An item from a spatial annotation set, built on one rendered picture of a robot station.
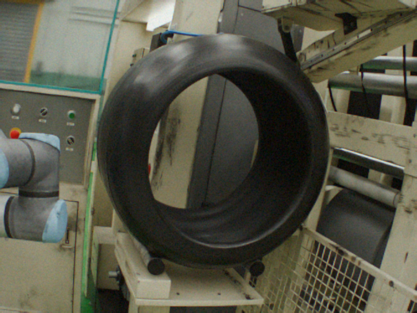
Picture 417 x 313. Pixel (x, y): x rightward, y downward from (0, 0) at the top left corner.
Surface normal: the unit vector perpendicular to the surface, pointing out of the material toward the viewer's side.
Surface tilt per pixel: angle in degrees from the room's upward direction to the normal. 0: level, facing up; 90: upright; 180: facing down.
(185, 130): 90
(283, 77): 80
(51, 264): 90
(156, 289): 90
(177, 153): 90
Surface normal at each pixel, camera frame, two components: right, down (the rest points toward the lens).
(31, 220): 0.03, 0.02
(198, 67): 0.25, 0.02
